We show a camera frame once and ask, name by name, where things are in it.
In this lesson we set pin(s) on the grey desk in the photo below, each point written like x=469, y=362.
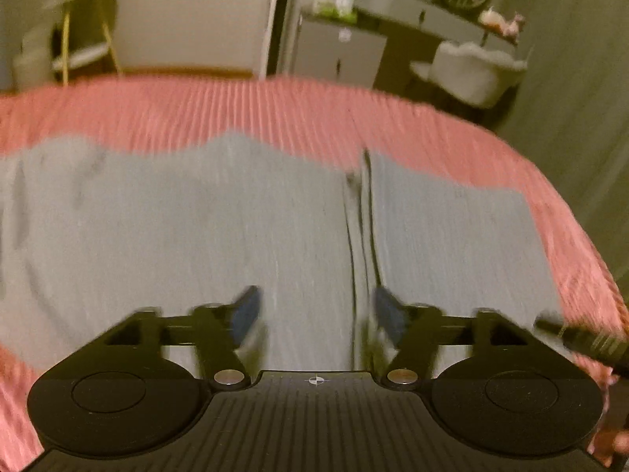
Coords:
x=417, y=10

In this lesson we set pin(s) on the grey pants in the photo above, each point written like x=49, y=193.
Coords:
x=196, y=236

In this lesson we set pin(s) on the small figurines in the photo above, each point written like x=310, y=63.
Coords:
x=501, y=22

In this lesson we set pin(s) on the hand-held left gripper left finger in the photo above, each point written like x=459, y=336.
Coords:
x=245, y=312

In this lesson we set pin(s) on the grey drawer cabinet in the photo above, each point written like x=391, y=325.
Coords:
x=339, y=54

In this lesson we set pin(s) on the tiered stand with yellow legs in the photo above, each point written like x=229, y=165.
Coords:
x=86, y=24

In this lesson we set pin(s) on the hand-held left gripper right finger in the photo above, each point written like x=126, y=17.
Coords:
x=389, y=310

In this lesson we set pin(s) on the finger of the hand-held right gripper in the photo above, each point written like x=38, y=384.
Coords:
x=585, y=339

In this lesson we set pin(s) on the green items on cabinet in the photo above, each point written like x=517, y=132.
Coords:
x=336, y=5

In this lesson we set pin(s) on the pink ribbed blanket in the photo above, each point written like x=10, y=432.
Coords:
x=295, y=108

